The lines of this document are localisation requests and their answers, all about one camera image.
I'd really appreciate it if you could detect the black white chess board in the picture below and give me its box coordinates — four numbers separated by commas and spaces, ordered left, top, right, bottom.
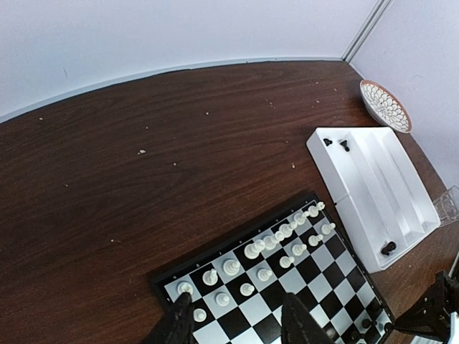
148, 192, 394, 343

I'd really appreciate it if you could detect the right aluminium frame post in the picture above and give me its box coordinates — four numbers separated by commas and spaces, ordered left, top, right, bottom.
341, 0, 393, 64

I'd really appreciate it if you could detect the white chess pieces row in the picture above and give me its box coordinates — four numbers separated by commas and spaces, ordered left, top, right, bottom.
165, 201, 335, 326

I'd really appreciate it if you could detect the patterned ceramic plate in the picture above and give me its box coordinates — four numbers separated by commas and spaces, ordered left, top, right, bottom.
359, 80, 412, 133

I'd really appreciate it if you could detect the white plastic compartment tray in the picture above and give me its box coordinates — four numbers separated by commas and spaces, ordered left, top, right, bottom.
306, 127, 440, 273

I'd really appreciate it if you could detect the black chess pawn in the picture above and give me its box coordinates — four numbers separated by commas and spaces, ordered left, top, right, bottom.
361, 318, 375, 329

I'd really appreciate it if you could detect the clear drinking glass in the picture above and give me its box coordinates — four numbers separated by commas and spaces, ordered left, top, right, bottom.
433, 186, 459, 227

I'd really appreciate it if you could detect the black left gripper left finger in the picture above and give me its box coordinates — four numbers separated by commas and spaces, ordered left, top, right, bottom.
140, 292, 195, 344

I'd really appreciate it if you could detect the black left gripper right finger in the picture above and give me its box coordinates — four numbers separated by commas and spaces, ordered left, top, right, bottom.
280, 293, 330, 344

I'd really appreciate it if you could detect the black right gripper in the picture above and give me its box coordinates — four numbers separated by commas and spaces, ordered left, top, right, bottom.
393, 271, 458, 340

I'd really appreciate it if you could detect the black chess bishop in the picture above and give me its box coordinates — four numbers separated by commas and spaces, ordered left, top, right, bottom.
381, 242, 397, 257

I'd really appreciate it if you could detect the twelfth black chess piece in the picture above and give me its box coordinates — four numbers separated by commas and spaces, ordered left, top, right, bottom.
384, 322, 394, 333

